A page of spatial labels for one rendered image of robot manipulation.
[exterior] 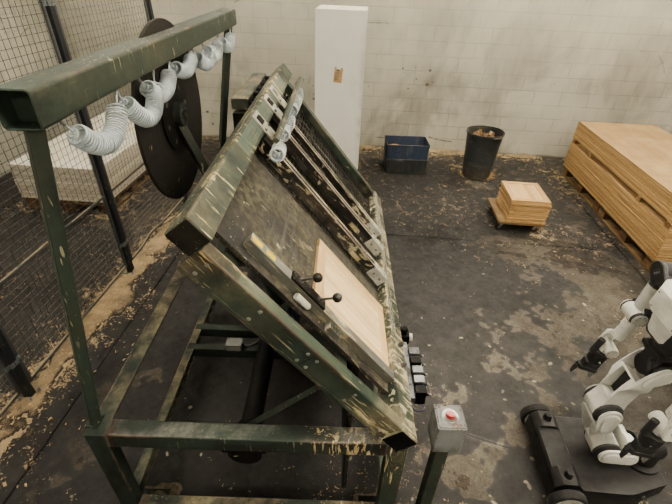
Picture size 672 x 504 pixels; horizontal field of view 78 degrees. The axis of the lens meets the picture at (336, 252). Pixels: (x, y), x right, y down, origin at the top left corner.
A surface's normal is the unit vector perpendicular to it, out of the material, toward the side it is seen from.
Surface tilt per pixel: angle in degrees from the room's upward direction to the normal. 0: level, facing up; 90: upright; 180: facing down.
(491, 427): 0
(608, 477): 0
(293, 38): 90
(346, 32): 90
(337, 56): 90
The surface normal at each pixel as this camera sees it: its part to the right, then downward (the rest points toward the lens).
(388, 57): -0.08, 0.56
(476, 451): 0.03, -0.82
